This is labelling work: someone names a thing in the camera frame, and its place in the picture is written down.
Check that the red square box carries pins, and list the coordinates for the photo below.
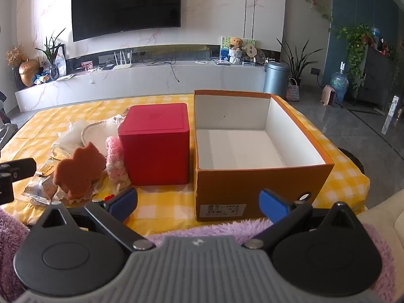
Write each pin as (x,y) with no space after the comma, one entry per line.
(154,145)

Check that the woven basket bag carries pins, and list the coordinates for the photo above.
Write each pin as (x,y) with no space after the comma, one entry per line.
(292,93)

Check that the potted vine plant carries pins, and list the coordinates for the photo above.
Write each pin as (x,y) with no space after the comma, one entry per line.
(356,41)

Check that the grey metal trash can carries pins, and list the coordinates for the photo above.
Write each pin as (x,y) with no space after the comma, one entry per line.
(274,79)

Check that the dried flowers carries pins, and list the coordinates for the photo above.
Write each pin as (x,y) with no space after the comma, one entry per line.
(15,55)

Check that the orange cardboard box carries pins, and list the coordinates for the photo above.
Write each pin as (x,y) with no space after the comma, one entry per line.
(252,189)

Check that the dark wicker waste basket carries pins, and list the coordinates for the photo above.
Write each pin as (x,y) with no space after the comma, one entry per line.
(355,161)

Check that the brown teddy bear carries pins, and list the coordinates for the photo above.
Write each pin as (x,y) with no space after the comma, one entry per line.
(235,42)

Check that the pink heater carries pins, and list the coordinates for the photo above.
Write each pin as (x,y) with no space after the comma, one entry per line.
(329,96)

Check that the orange sponge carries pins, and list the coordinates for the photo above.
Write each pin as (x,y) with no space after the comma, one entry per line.
(79,173)

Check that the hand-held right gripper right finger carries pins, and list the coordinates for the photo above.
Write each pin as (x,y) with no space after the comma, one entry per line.
(273,205)

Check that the long-leaf potted plant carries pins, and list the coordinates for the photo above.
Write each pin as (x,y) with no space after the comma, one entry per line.
(296,66)

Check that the black wall television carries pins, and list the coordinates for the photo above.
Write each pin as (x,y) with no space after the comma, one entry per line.
(126,6)

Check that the purple fluffy blanket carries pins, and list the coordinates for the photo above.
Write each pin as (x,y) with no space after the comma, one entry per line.
(9,236)

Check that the green plant in glass vase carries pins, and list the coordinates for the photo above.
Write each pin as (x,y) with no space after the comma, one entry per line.
(52,47)

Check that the white router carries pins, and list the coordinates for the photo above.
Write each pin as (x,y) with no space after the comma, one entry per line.
(123,66)

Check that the white marble television console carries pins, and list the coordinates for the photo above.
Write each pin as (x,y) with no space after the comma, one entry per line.
(142,79)

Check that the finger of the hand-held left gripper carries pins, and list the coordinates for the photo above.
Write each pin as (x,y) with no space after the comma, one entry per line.
(19,166)
(5,189)

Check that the green drawing board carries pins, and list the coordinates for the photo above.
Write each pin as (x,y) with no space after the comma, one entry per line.
(249,42)

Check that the dark grey cabinet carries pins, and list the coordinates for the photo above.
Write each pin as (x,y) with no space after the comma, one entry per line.
(375,69)

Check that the small foil packet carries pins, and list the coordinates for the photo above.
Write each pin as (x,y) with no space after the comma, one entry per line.
(41,189)

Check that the blue water bottle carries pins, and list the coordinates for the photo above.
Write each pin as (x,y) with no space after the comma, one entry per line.
(339,85)

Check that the white translucent mesh bag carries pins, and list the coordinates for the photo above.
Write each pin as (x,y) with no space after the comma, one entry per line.
(68,139)

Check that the pink knitted cloth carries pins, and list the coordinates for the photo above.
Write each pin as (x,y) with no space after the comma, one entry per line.
(115,164)

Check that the beige terry bib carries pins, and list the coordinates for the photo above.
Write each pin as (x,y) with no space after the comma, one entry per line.
(101,129)

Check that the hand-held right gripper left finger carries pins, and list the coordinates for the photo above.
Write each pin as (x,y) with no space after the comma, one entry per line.
(126,200)

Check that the round paper fan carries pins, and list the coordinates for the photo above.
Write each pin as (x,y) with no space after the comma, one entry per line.
(252,50)

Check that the gold vase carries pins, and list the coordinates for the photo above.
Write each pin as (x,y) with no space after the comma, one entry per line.
(28,71)

